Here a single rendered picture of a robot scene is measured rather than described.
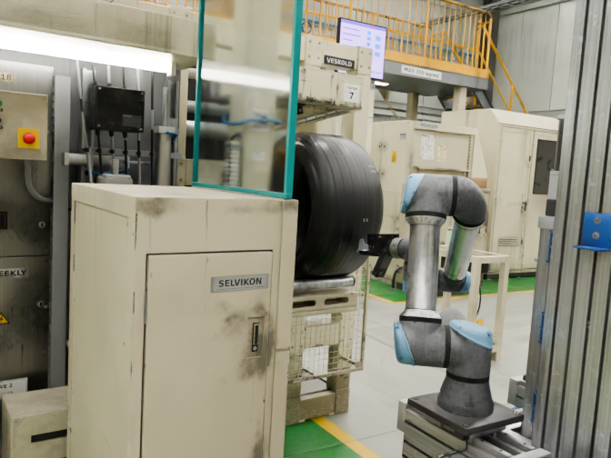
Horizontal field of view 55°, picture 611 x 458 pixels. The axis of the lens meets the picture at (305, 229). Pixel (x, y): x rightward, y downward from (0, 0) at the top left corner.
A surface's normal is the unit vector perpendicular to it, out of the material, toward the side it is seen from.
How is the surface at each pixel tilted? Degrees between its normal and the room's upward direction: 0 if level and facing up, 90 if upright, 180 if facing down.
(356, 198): 80
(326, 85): 90
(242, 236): 90
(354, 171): 59
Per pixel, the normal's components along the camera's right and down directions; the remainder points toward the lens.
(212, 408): 0.56, 0.11
